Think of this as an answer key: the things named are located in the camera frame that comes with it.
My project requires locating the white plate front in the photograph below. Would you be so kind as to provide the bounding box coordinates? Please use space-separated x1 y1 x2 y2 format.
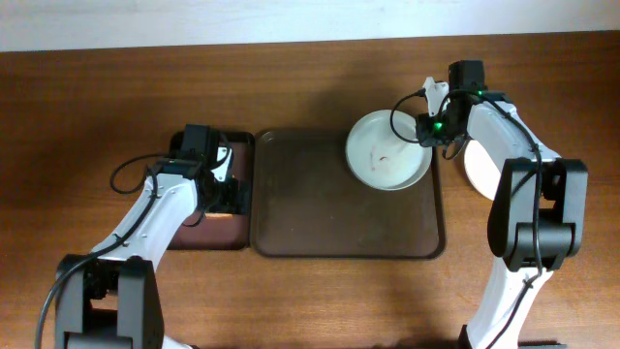
463 141 500 201

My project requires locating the white plate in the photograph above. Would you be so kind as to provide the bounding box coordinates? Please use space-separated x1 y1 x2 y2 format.
345 110 432 191
463 141 500 201

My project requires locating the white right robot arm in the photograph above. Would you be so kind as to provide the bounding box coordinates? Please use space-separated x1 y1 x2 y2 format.
416 60 588 348

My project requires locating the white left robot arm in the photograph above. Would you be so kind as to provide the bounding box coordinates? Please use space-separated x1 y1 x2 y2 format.
33 155 233 348

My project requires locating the small brown tray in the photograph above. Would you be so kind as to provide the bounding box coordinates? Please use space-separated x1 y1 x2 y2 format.
168 131 255 250

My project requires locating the large dark brown tray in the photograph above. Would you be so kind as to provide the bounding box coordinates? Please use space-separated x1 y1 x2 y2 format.
249 129 447 260

